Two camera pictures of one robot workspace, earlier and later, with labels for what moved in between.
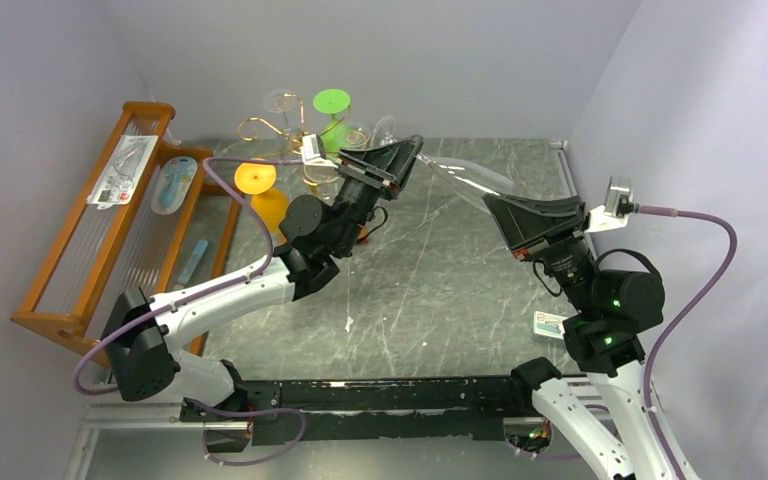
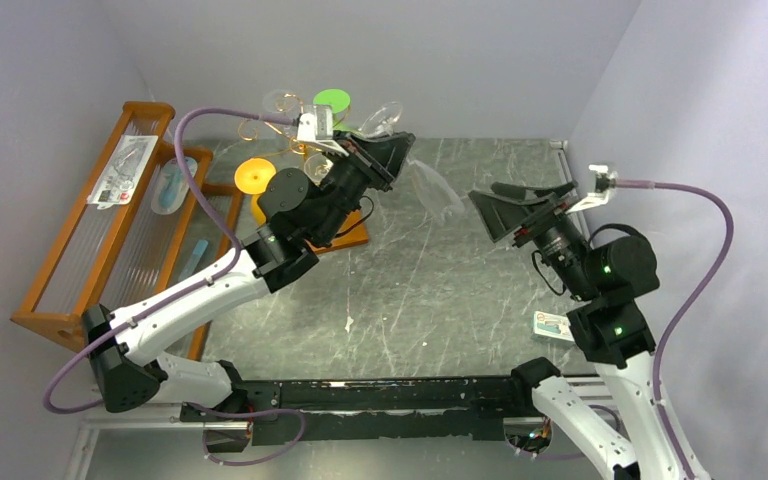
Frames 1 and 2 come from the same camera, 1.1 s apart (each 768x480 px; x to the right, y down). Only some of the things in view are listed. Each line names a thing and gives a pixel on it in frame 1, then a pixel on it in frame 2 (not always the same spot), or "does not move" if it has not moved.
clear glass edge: x=469 y=180 -> x=432 y=190
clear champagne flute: x=317 y=175 does not move
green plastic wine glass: x=332 y=101 does not move
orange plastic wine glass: x=271 y=204 does not move
